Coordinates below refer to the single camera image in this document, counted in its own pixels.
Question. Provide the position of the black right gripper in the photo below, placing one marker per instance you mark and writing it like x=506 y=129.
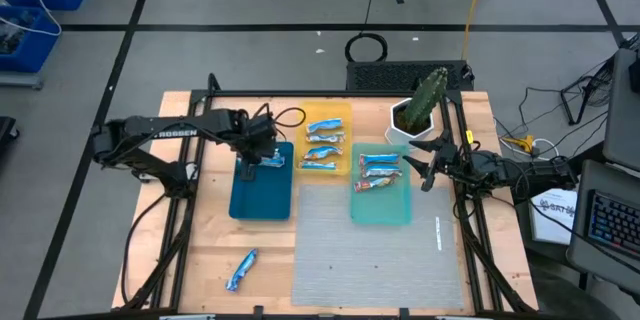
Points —
x=456 y=166

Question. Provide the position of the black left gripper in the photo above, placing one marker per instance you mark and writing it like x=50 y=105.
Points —
x=256 y=135

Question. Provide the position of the blue and silver granola bar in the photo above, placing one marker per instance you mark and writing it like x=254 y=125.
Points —
x=381 y=171

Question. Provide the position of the blue granola bar red ends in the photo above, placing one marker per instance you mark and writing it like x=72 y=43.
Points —
x=379 y=159

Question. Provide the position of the blue and white granola bar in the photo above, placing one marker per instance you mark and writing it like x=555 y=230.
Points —
x=319 y=165
x=325 y=125

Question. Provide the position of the blue and orange granola bar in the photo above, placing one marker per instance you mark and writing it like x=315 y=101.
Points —
x=324 y=153

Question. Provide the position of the multicolour granola bar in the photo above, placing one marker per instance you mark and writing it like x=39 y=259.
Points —
x=374 y=184

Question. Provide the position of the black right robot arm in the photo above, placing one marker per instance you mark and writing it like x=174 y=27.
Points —
x=520 y=172

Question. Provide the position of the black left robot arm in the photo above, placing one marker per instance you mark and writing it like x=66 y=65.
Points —
x=175 y=127

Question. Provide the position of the dark blue plastic bin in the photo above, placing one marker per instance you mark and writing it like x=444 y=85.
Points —
x=262 y=195

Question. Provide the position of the white plant pot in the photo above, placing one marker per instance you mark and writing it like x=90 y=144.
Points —
x=400 y=137

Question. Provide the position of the green cactus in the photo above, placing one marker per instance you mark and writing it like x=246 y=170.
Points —
x=425 y=100

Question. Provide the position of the teal translucent plastic bin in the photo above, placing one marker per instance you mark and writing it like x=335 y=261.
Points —
x=380 y=205

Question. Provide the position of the yellow translucent plastic bin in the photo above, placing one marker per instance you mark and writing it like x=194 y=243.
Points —
x=325 y=110

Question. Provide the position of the yellow power plug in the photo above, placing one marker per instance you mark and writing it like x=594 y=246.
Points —
x=522 y=144

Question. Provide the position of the black perforated computer case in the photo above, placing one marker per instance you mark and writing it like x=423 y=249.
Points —
x=380 y=75

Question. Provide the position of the grey woven placemat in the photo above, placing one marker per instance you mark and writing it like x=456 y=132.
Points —
x=375 y=270

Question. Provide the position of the white printed paper sheet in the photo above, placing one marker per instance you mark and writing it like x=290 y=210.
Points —
x=550 y=225

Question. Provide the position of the black desk beam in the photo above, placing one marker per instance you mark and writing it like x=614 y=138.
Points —
x=595 y=152

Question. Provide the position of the grey keyboard tray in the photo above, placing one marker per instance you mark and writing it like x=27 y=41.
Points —
x=580 y=240

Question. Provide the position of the black keyboard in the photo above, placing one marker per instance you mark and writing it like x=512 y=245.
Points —
x=615 y=222

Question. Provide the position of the person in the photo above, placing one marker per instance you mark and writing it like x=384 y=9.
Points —
x=565 y=300

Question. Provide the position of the black metal table frame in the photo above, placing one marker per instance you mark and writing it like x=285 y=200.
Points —
x=325 y=93

